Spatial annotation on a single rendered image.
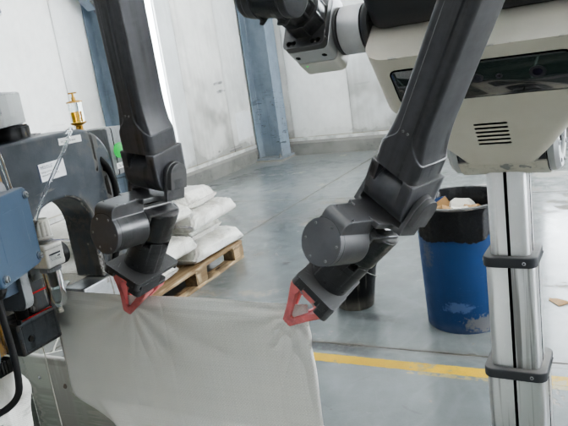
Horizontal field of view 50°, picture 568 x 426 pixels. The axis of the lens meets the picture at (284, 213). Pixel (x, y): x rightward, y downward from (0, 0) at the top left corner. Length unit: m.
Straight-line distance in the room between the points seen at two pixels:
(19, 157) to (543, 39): 0.83
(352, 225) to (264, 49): 8.94
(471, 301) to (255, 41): 7.15
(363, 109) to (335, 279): 8.53
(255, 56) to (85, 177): 8.59
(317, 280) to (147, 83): 0.34
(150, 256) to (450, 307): 2.35
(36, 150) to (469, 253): 2.29
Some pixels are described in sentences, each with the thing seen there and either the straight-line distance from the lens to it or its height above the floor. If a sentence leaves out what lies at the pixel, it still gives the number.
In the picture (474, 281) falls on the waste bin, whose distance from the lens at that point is 3.07.
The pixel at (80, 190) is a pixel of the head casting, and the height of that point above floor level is 1.23.
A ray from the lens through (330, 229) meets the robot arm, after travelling 0.68.
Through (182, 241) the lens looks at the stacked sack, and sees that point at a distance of 4.13.
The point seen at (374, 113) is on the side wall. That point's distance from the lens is 9.23.
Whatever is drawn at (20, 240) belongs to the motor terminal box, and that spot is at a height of 1.25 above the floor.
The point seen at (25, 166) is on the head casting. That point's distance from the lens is 1.06.
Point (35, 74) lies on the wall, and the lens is 6.51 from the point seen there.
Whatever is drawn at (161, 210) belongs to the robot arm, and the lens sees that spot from 0.89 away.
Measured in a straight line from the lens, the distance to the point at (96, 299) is 1.06.
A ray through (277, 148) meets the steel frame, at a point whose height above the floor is 0.17.
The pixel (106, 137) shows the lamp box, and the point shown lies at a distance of 1.19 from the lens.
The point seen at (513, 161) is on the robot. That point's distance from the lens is 1.27.
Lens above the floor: 1.39
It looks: 13 degrees down
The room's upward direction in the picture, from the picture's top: 8 degrees counter-clockwise
